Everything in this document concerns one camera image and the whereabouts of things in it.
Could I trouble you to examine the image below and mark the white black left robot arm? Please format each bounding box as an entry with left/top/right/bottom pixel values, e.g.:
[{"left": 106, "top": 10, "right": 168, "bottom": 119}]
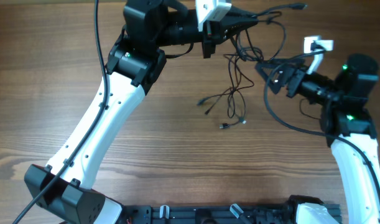
[{"left": 24, "top": 0, "right": 258, "bottom": 223}]

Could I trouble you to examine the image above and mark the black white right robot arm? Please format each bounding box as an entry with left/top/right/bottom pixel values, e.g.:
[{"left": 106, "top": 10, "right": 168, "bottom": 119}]
[{"left": 255, "top": 54, "right": 380, "bottom": 223}]

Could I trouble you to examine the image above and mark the black cable bundle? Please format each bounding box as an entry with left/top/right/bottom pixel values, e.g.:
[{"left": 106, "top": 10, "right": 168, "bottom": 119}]
[{"left": 197, "top": 2, "right": 308, "bottom": 130}]

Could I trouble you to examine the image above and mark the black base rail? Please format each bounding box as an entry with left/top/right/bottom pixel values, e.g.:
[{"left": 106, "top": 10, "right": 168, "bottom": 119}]
[{"left": 121, "top": 194, "right": 343, "bottom": 224}]

